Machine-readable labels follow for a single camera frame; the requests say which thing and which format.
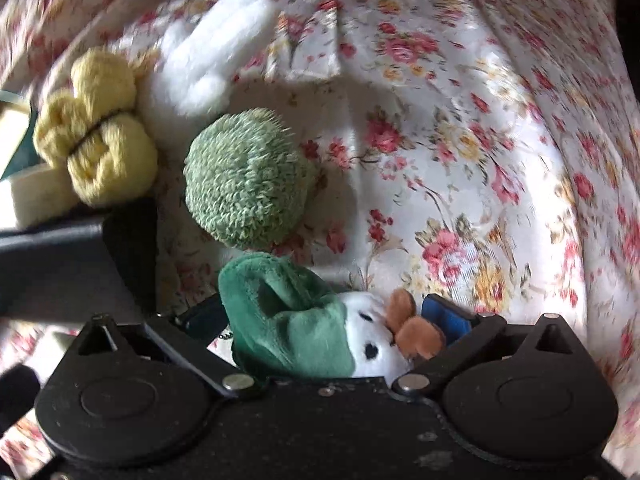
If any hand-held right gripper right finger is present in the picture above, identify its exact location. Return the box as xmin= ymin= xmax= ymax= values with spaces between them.
xmin=392 ymin=295 xmax=576 ymax=396

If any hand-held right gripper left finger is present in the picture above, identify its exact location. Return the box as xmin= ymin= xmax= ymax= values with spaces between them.
xmin=75 ymin=294 xmax=261 ymax=399

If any green and white plush toy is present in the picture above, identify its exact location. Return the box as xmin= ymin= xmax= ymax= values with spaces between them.
xmin=217 ymin=252 xmax=448 ymax=380

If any yellow towel bundle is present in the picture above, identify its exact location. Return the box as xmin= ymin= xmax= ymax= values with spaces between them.
xmin=32 ymin=47 xmax=160 ymax=209

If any green knitted towel ball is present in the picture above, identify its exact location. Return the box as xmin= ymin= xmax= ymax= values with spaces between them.
xmin=182 ymin=108 xmax=318 ymax=251

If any white fluffy plush toy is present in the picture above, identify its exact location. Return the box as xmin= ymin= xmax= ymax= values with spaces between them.
xmin=160 ymin=0 xmax=278 ymax=118

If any white folded packet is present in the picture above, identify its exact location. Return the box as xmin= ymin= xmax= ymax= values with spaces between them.
xmin=0 ymin=162 xmax=81 ymax=228

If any floral bedsheet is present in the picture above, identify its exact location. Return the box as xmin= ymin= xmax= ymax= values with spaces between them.
xmin=0 ymin=0 xmax=640 ymax=480

